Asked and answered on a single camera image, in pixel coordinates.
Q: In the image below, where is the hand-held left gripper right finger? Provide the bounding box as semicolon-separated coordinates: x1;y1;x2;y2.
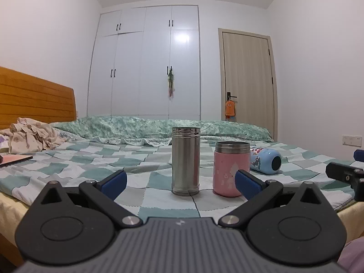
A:
218;169;335;230

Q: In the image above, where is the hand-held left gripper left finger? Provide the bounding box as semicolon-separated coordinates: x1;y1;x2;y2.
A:
33;170;143;230

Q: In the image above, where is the blue printed cup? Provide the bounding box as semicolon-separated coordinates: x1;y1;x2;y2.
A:
250;146;282;175

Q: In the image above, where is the pink insulated cup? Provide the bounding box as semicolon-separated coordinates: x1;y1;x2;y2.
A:
213;141;251;197

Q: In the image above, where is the tall stainless steel cup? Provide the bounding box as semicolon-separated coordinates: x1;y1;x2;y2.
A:
171;127;201;196

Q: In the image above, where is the checkered bed sheet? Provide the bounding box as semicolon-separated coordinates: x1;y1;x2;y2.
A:
0;136;364;220

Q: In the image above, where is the green patterned blanket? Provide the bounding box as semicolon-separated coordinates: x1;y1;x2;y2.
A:
51;115;274;146

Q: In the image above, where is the orange hanging toy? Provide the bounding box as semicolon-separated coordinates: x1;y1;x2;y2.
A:
224;97;237;121

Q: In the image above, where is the person's pink clothing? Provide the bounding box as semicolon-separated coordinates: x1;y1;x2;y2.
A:
338;237;364;273

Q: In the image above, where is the crumpled beige printed cloth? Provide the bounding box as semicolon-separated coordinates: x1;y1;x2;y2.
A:
0;117;69;155

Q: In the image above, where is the beige door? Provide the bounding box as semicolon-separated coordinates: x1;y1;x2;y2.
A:
218;28;278;142

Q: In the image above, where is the pink flat book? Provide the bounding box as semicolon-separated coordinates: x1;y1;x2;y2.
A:
0;154;33;168

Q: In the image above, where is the wooden headboard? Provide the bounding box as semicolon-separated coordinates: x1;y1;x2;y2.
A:
0;66;77;130

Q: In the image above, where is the green hanging ornament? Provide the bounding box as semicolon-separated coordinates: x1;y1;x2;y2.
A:
166;66;175;99

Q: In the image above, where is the white wardrobe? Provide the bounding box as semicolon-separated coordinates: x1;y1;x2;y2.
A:
86;5;201;121

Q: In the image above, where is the white wall socket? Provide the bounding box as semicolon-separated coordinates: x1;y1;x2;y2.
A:
342;135;362;146

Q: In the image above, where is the wooden bed frame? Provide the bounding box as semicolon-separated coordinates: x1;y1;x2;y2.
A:
0;229;24;267

